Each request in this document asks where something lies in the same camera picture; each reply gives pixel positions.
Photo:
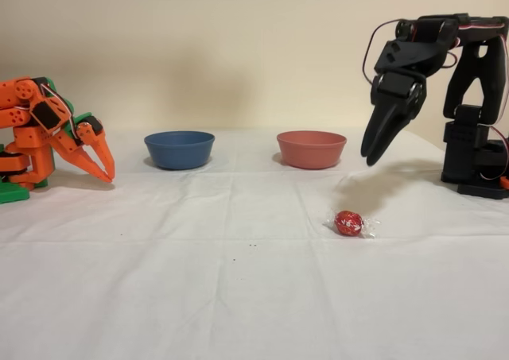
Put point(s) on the red candy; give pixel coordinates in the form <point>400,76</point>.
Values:
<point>348,223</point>

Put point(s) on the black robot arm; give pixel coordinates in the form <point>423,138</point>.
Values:
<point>465,117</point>

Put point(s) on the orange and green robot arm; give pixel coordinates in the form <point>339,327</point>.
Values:
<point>28,137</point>

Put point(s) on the red bowl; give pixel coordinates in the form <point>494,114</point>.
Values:
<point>311,150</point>

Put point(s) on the blue bowl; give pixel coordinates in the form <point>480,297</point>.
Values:
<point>179,151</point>

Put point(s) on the small orange clamp piece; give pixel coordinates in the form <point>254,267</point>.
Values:
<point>506,182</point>

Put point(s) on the white tablecloth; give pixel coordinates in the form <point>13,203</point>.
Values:
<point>199,296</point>

